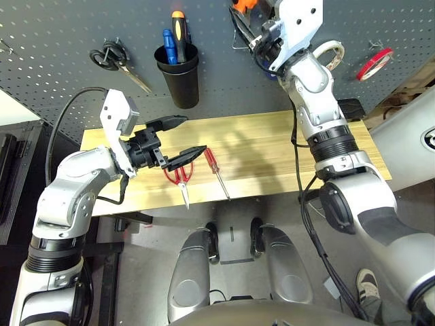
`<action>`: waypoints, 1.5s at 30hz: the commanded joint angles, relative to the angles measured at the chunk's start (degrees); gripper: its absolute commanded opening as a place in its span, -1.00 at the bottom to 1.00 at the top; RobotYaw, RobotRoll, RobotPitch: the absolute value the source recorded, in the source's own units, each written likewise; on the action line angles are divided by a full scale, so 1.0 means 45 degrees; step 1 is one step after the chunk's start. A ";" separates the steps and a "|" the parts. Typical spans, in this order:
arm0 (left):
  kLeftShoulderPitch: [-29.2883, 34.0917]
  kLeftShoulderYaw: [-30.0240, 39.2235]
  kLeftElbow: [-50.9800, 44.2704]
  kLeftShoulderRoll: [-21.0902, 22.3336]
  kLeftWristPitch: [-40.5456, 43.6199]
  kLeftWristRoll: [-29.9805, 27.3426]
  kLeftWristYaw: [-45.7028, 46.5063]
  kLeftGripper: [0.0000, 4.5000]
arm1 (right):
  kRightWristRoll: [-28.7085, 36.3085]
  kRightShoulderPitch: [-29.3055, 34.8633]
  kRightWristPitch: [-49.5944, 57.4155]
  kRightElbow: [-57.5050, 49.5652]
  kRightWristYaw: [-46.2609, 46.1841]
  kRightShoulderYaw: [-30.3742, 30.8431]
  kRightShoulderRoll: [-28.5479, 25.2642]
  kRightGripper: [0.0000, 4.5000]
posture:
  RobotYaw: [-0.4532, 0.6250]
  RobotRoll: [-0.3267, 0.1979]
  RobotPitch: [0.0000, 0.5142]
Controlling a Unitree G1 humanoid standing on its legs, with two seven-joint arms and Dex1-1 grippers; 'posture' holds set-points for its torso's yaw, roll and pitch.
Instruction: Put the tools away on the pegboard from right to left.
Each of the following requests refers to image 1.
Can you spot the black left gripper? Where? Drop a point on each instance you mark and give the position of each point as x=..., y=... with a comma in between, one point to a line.
x=142, y=149

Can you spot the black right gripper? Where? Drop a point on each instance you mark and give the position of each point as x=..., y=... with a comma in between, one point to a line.
x=272, y=44

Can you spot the red tape roll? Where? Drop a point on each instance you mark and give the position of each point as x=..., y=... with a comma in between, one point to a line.
x=365, y=69

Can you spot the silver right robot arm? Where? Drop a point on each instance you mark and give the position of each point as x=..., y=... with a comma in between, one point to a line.
x=316, y=102

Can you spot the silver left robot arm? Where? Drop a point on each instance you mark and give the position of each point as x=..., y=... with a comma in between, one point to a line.
x=78, y=176

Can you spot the grey perforated pegboard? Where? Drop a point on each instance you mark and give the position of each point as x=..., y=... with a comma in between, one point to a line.
x=51, y=34

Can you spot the black plastic cup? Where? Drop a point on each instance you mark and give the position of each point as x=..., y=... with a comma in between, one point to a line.
x=183, y=88

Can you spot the white tape roll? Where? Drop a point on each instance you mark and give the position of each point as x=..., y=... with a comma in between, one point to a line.
x=336, y=56

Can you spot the orange and black screwdriver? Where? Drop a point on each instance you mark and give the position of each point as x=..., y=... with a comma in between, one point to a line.
x=179, y=37

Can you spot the metal peg hook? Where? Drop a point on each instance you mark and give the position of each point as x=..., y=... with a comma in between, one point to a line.
x=7, y=47
x=375, y=45

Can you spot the black plastic tool case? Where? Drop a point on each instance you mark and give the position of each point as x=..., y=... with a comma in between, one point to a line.
x=353, y=108

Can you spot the black flight case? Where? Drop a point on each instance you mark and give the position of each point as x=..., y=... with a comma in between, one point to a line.
x=17, y=169

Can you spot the silver right robot leg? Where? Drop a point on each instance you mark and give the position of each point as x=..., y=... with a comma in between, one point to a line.
x=285, y=271

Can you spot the black power box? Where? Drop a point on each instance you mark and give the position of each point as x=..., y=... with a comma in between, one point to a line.
x=241, y=299

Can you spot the olive grey robot torso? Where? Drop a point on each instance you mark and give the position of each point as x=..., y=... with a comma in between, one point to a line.
x=255, y=316

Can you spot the grey foot pedal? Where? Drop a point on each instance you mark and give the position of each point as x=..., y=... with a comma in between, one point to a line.
x=329, y=288

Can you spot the white and black sneaker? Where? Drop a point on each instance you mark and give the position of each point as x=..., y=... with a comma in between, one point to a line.
x=368, y=283

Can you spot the grey trousered person leg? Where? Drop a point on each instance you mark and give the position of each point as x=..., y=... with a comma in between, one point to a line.
x=372, y=310

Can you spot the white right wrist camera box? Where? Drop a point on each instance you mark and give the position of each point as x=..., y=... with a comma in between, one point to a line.
x=299, y=20

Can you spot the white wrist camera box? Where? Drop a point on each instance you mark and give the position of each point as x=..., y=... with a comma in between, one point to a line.
x=113, y=112
x=299, y=20

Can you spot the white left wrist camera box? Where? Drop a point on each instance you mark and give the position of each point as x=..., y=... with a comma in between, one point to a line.
x=113, y=112

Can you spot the grey base plate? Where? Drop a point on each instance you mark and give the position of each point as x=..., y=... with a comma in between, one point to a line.
x=234, y=237

